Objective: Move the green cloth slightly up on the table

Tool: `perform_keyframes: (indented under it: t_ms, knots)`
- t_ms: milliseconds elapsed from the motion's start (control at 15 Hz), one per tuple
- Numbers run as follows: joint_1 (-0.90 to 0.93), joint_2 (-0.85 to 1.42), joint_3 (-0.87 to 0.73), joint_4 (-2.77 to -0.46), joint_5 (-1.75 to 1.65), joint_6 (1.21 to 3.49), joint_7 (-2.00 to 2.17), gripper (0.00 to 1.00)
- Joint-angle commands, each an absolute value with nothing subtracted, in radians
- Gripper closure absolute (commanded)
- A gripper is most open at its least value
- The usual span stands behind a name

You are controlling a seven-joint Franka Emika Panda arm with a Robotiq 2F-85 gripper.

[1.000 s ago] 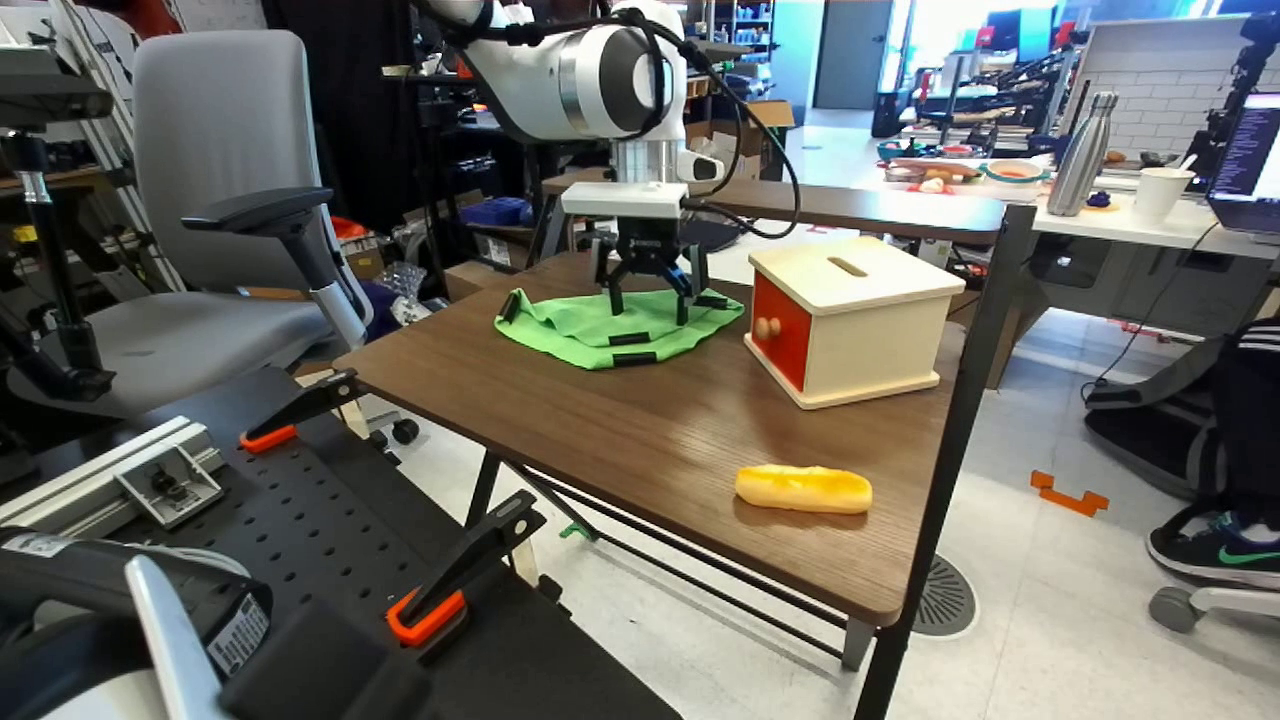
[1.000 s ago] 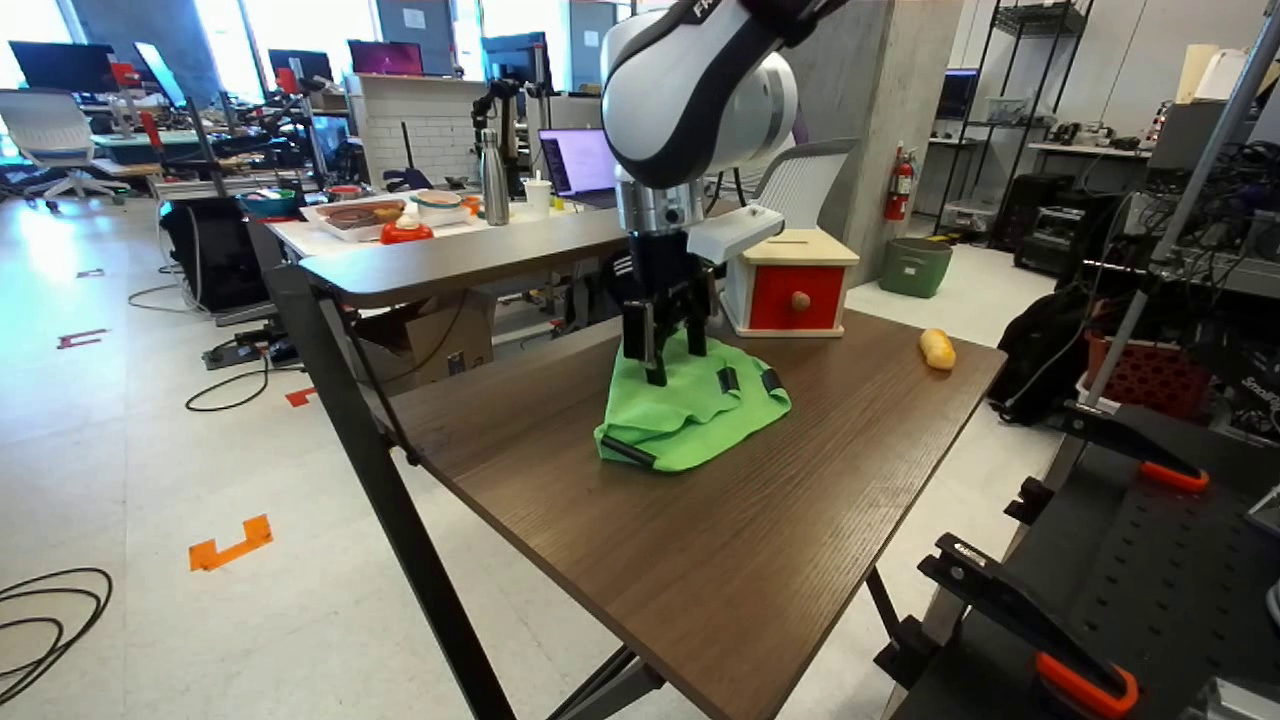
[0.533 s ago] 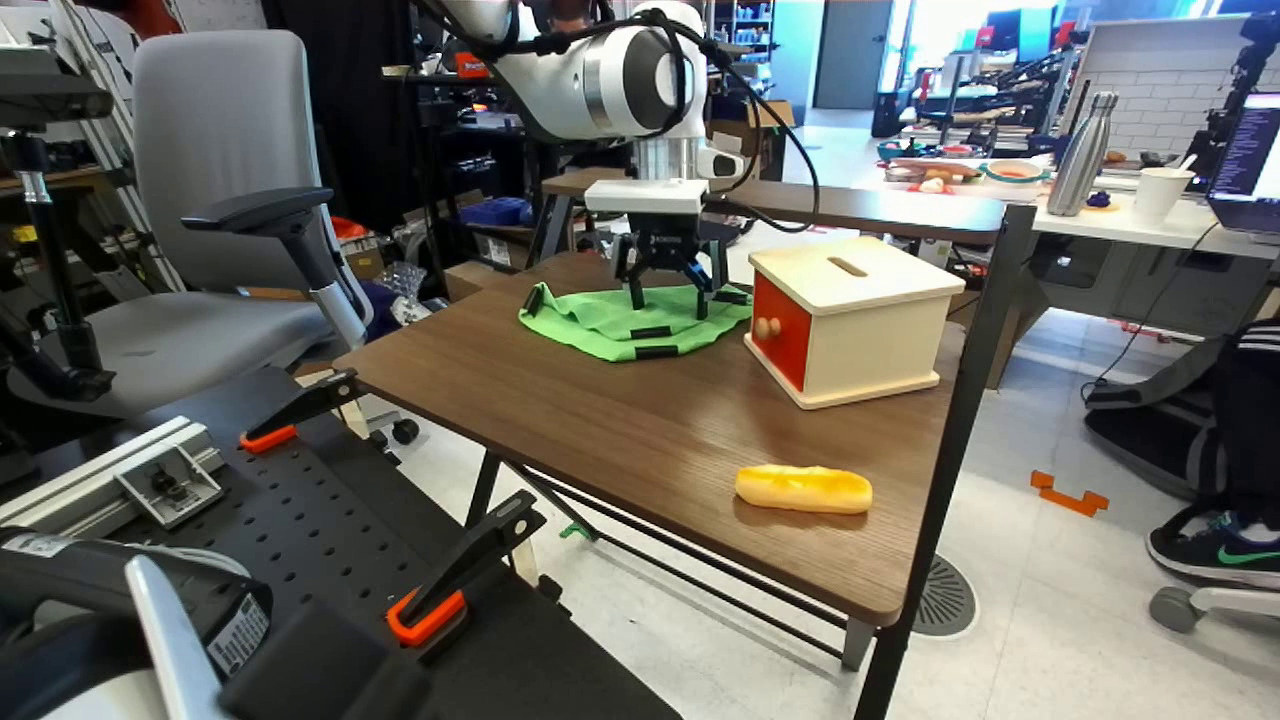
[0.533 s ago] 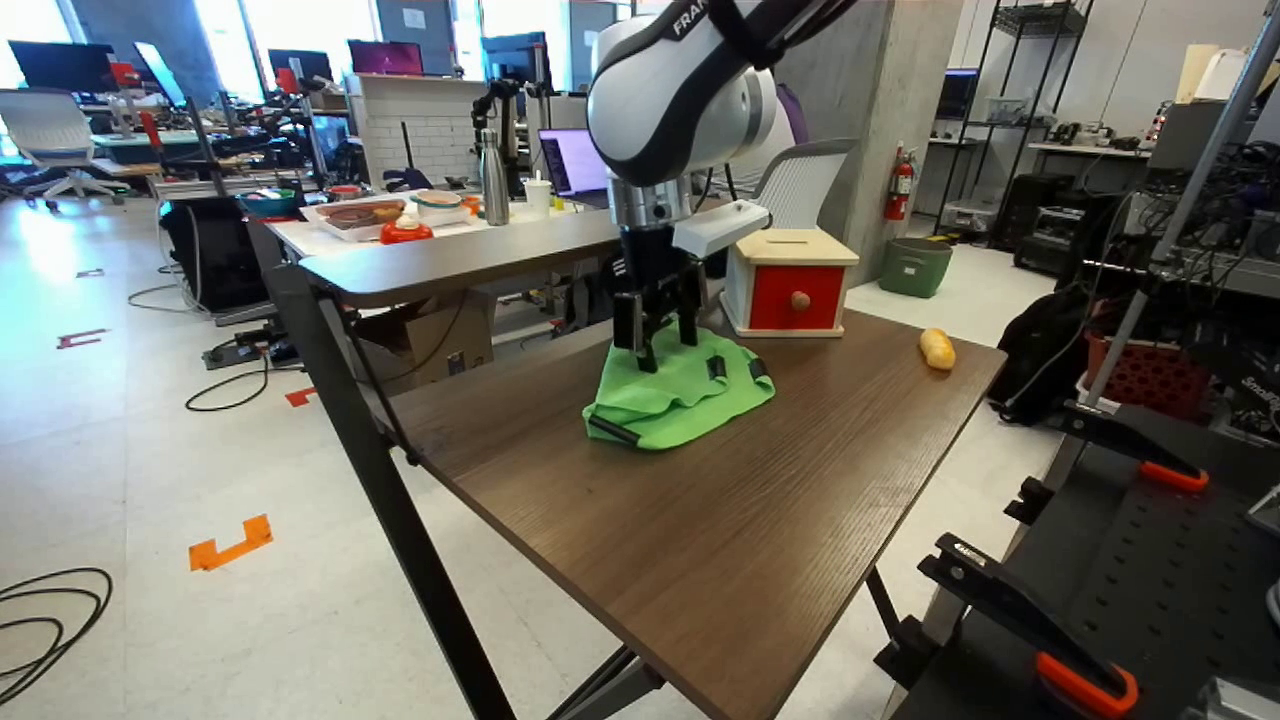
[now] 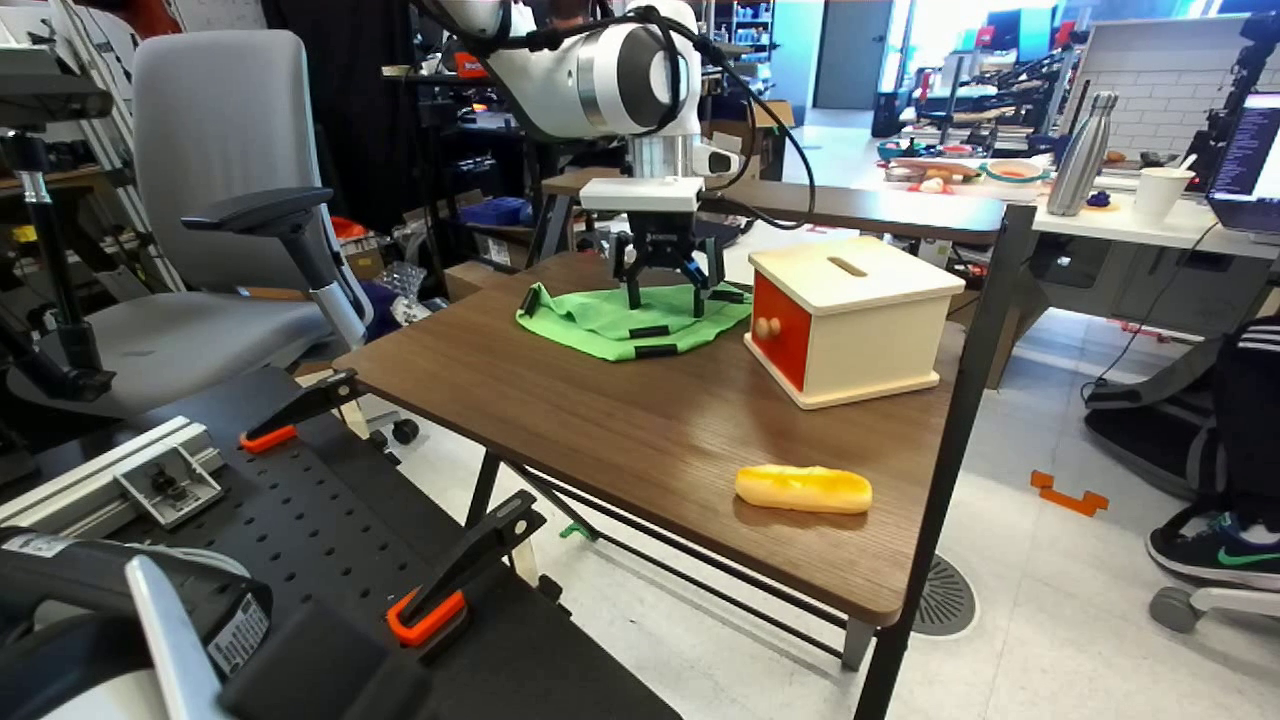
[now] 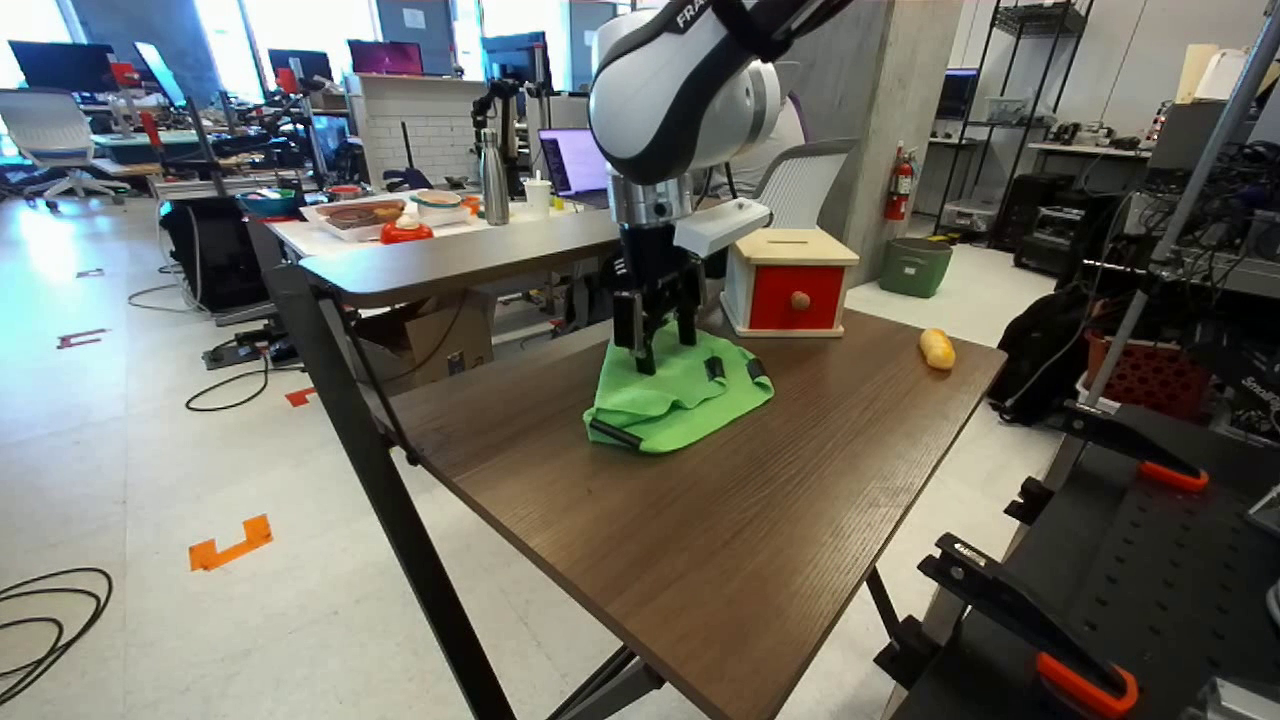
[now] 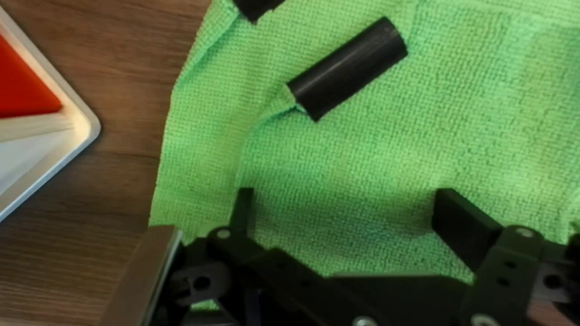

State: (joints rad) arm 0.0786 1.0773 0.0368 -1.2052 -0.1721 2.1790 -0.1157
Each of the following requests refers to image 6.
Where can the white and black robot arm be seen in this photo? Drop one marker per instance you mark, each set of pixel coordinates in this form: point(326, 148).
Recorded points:
point(673, 92)

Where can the black metal shelf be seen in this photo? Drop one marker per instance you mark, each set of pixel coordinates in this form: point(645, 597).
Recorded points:
point(1055, 64)

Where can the monitor with purple screen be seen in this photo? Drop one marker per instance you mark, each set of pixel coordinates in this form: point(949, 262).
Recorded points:
point(386, 56)

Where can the white office chair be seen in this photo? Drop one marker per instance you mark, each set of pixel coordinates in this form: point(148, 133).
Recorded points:
point(53, 141)

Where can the laptop with purple screen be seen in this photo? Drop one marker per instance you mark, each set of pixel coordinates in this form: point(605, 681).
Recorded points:
point(579, 160)

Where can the dark computer monitor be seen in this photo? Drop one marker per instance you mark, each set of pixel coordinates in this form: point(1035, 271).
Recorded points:
point(60, 64)

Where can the black perforated table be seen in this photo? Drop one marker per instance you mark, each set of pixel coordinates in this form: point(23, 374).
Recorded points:
point(1163, 584)

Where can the red fire extinguisher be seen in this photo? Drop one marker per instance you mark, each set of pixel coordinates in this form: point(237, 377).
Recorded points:
point(900, 184)

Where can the green cloth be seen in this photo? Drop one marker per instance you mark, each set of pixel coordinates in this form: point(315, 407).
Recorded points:
point(673, 403)

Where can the black backpack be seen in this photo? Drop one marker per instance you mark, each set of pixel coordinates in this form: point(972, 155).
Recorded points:
point(1045, 360)

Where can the black metal table frame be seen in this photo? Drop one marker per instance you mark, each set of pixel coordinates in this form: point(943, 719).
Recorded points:
point(386, 495)

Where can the orange and black bar clamp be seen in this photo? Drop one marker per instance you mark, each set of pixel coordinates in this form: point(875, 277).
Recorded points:
point(1025, 625)
point(1146, 461)

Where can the small orange object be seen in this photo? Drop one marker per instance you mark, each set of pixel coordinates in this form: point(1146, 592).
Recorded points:
point(404, 232)

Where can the red plastic crate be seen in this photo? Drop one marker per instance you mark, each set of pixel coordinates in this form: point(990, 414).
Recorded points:
point(1151, 377)

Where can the green plastic bin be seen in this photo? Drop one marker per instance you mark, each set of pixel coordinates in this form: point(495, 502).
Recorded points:
point(912, 267)

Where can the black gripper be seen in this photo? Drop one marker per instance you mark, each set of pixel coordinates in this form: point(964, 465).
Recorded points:
point(651, 267)

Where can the grey tripod pole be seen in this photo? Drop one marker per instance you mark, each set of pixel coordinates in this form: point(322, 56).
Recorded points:
point(1186, 180)

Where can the cardboard box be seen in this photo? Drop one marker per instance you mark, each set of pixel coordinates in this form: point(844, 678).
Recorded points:
point(427, 344)

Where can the white tray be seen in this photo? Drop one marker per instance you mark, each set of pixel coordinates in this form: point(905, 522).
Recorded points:
point(386, 214)

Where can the grey brown desk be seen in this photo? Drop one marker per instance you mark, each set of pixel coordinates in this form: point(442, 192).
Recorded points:
point(442, 262)

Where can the red and wood drawer box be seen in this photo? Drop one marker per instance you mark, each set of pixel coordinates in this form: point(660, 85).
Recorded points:
point(794, 293)

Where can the white cup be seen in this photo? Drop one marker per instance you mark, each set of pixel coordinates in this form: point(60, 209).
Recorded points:
point(539, 192)

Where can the metal water bottle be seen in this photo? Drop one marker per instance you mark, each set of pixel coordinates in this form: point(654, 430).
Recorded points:
point(495, 174)

